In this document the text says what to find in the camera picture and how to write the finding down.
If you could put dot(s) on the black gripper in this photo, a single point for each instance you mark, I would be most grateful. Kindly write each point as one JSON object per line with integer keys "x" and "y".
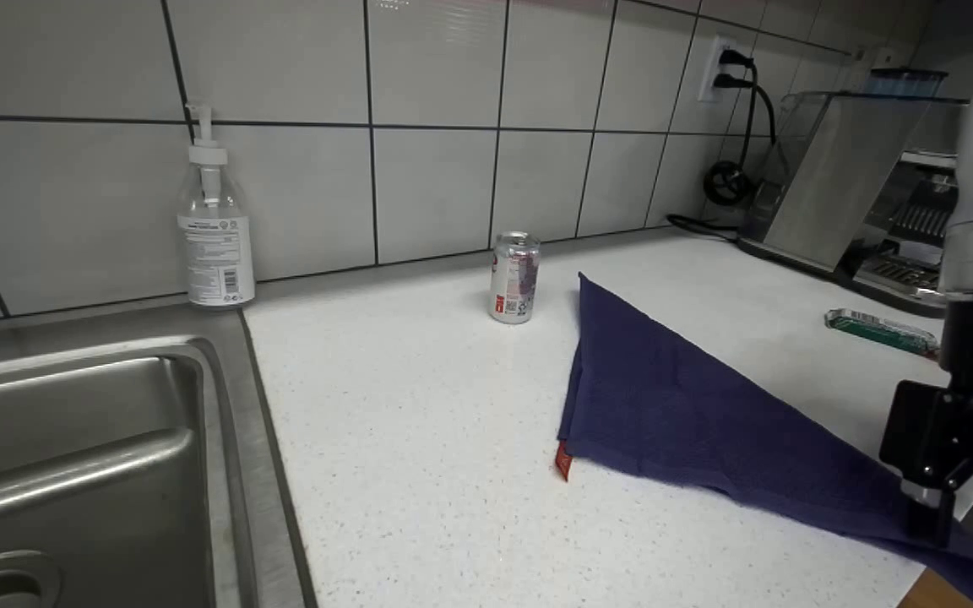
{"x": 962, "y": 406}

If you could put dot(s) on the dark blue towel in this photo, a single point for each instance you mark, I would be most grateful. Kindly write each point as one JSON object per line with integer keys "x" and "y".
{"x": 711, "y": 415}

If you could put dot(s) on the stainless steel espresso machine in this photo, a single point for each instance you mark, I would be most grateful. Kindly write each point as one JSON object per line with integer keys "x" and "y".
{"x": 847, "y": 191}

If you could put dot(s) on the blue container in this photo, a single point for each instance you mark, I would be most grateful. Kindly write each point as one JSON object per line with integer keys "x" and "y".
{"x": 908, "y": 83}

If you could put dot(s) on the silver soda can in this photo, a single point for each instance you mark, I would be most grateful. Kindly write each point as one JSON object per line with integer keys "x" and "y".
{"x": 515, "y": 281}

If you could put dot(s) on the clear soap pump bottle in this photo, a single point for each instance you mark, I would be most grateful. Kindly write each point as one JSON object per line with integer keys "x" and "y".
{"x": 219, "y": 253}

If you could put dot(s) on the stainless steel sink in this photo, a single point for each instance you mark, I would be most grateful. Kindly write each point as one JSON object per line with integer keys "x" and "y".
{"x": 81, "y": 460}

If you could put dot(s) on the white wall outlet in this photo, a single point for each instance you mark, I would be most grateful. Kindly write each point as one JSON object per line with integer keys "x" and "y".
{"x": 723, "y": 65}

